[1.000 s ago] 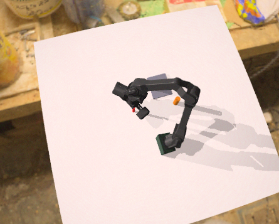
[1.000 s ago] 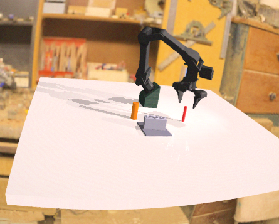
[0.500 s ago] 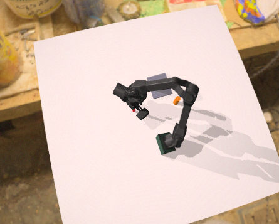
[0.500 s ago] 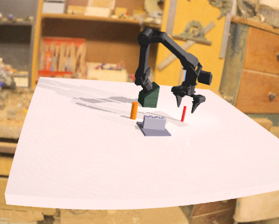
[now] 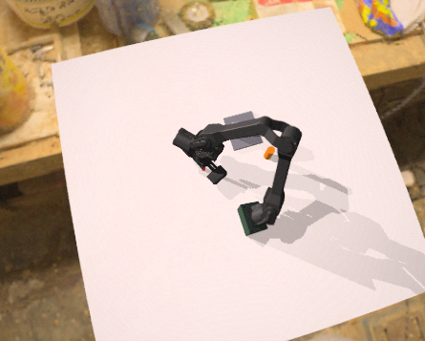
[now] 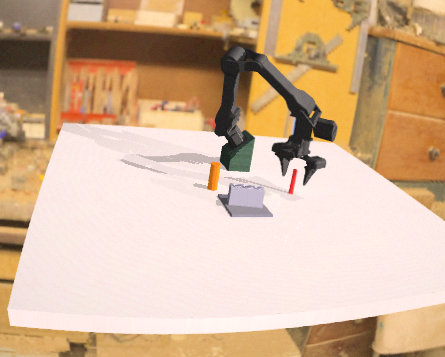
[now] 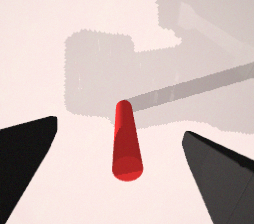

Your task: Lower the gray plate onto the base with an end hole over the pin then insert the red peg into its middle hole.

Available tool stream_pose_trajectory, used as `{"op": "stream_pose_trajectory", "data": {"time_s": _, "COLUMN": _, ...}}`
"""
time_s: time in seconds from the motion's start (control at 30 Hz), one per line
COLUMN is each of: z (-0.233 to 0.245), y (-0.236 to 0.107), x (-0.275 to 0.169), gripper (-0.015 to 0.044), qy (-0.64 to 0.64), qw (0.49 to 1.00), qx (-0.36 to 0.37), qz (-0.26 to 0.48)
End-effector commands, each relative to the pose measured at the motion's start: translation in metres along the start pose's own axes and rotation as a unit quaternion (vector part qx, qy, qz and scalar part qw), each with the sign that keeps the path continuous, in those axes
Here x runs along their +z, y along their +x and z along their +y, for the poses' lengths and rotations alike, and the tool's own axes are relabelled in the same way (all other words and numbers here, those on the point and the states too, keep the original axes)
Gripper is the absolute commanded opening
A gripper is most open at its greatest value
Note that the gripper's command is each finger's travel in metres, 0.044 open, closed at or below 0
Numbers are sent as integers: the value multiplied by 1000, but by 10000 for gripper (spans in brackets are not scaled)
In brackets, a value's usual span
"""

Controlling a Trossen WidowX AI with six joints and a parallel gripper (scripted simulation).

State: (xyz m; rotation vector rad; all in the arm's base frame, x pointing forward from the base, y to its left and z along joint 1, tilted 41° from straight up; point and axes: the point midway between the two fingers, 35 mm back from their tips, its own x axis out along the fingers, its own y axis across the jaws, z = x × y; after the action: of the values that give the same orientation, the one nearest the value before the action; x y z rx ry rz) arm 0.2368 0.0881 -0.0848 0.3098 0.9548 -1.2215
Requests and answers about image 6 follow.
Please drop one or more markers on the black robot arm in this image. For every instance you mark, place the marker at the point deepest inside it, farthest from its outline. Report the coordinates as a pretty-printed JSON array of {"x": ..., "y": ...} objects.
[{"x": 300, "y": 104}]

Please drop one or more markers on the red peg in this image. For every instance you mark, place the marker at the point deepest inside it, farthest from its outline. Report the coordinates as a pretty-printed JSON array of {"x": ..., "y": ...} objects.
[{"x": 293, "y": 180}]

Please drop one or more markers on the orange cylinder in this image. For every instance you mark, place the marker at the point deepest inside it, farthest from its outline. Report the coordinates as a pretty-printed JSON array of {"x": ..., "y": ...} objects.
[{"x": 213, "y": 176}]

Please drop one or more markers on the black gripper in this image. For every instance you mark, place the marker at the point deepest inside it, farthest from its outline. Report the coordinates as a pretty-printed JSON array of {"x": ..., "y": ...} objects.
[{"x": 313, "y": 163}]

